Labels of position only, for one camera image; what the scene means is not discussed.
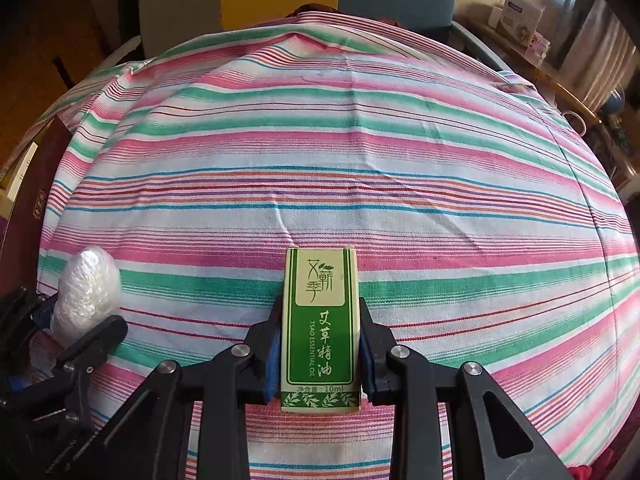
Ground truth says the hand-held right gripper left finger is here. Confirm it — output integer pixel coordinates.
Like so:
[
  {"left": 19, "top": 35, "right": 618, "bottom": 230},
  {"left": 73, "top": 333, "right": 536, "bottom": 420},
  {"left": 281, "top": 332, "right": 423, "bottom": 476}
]
[{"left": 100, "top": 295, "right": 286, "bottom": 480}]

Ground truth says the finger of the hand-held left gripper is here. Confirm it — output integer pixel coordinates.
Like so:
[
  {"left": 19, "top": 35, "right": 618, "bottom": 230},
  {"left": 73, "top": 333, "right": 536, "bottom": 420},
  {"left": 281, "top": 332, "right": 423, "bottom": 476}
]
[
  {"left": 0, "top": 285, "right": 58, "bottom": 341},
  {"left": 52, "top": 315, "right": 128, "bottom": 376}
]

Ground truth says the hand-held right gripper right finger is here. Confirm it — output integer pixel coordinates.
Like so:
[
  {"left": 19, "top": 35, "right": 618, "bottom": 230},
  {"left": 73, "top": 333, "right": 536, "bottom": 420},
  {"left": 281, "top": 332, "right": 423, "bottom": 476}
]
[{"left": 357, "top": 297, "right": 573, "bottom": 480}]

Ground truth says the white plastic wad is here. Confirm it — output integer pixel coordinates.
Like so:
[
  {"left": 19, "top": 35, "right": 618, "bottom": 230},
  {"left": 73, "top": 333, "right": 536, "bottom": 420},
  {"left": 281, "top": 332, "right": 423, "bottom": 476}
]
[{"left": 52, "top": 249, "right": 122, "bottom": 343}]

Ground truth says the pink green striped bed sheet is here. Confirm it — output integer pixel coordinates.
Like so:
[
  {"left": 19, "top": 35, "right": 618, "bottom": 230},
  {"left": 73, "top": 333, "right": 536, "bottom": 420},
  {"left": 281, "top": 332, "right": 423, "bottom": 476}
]
[{"left": 35, "top": 10, "right": 640, "bottom": 480}]

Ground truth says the orange wooden wardrobe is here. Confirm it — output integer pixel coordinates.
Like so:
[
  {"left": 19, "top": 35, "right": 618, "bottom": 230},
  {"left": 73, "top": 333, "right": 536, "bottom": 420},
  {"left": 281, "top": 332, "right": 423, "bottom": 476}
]
[{"left": 0, "top": 0, "right": 126, "bottom": 126}]

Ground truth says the white mug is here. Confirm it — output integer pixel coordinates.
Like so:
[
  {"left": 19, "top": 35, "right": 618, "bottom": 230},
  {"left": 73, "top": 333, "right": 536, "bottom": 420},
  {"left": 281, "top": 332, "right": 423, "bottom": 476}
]
[{"left": 562, "top": 110, "right": 588, "bottom": 136}]

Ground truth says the wooden side table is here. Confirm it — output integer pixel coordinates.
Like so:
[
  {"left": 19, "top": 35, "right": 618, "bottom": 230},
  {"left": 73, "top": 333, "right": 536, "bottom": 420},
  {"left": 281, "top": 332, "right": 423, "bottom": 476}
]
[{"left": 465, "top": 15, "right": 601, "bottom": 126}]

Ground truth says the small blue globe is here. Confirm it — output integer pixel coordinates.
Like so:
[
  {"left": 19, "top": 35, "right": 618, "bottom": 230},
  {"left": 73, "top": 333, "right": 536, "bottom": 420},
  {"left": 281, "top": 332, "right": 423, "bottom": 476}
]
[{"left": 600, "top": 87, "right": 626, "bottom": 121}]

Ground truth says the pink packet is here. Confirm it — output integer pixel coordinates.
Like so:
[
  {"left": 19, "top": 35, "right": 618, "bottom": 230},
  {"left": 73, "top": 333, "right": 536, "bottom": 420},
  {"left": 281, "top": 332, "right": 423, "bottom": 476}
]
[{"left": 527, "top": 30, "right": 551, "bottom": 58}]

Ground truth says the white carton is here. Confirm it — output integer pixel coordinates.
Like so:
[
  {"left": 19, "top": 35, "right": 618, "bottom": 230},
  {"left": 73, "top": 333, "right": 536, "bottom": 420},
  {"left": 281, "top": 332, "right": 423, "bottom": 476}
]
[{"left": 500, "top": 0, "right": 546, "bottom": 48}]

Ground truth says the pale striped curtain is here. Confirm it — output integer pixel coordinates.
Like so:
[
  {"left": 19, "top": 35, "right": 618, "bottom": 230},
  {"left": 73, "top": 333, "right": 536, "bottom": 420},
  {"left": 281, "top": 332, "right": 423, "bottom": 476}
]
[{"left": 562, "top": 0, "right": 631, "bottom": 116}]

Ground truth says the white bed rail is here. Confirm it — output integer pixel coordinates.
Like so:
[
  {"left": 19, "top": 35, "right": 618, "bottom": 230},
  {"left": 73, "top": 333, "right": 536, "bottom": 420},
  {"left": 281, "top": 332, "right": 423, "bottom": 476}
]
[{"left": 97, "top": 35, "right": 143, "bottom": 68}]

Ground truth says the grey bed rail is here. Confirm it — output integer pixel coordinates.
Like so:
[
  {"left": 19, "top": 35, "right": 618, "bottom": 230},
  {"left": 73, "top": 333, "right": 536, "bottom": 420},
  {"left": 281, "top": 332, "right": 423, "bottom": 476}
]
[{"left": 450, "top": 20, "right": 511, "bottom": 73}]

